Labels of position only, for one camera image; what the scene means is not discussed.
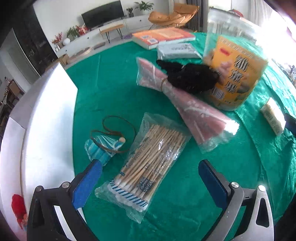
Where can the bag of wooden cotton swabs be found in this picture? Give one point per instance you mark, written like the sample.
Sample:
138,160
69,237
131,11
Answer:
156,147

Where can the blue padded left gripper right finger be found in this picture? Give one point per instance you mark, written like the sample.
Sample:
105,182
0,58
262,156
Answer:
257,220

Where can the red yarn ball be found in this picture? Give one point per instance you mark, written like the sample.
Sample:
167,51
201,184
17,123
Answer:
18,207

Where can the orange lounge chair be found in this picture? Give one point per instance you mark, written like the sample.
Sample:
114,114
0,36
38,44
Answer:
180,16

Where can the white vase with red flowers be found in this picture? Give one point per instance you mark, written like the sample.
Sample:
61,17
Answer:
59,42

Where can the white tv cabinet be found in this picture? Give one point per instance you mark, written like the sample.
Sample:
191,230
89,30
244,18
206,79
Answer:
93,37

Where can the blue white drawstring pouch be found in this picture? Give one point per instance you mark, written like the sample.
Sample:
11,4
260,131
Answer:
104,145

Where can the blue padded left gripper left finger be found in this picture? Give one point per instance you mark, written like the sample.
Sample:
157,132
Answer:
43,222

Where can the white cardboard storage box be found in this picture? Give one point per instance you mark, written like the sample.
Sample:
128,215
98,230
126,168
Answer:
37,147

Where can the clear jar with yellow label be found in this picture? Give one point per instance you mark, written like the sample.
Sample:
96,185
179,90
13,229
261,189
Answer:
231,49

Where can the black knitted fabric item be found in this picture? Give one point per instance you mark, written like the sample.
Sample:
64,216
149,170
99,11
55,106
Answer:
192,78

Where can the green satin table cloth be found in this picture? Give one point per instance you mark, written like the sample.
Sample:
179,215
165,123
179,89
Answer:
182,207

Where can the small cream tube box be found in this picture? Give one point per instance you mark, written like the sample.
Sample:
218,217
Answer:
274,116

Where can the grey plastic mailer bag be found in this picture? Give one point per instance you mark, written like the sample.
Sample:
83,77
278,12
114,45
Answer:
177,51

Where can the black flat television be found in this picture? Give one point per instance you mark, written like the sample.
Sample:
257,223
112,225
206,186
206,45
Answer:
97,17

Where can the green potted plant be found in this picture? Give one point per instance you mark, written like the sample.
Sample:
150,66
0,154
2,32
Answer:
144,6

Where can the orange book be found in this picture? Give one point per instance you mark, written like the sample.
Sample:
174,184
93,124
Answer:
150,39

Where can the small wooden side table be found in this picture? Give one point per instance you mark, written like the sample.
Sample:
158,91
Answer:
107,31

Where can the pink items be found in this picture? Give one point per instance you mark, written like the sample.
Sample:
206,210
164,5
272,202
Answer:
208,126

